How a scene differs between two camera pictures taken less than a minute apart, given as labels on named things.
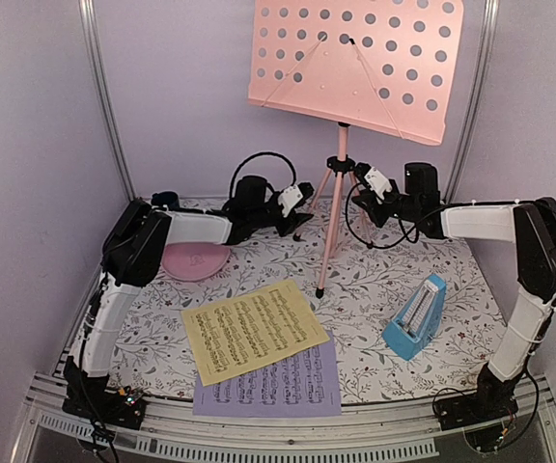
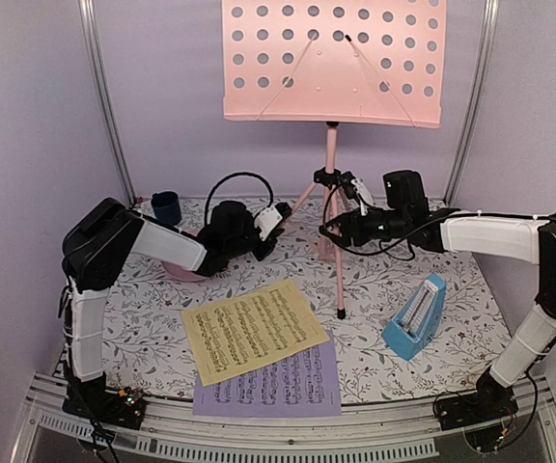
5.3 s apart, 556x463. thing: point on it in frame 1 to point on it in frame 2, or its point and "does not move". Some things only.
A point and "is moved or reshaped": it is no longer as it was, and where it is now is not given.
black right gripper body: x=379 y=218 to x=361 y=235
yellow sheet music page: x=246 y=331 does not move
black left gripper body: x=261 y=216 to x=262 y=255
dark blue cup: x=169 y=198 does not move
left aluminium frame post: x=86 y=9 does not move
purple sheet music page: x=303 y=384 does not move
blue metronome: x=417 y=318 does not move
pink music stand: x=380 y=66 is moved or reshaped
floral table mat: x=410 y=321 does not move
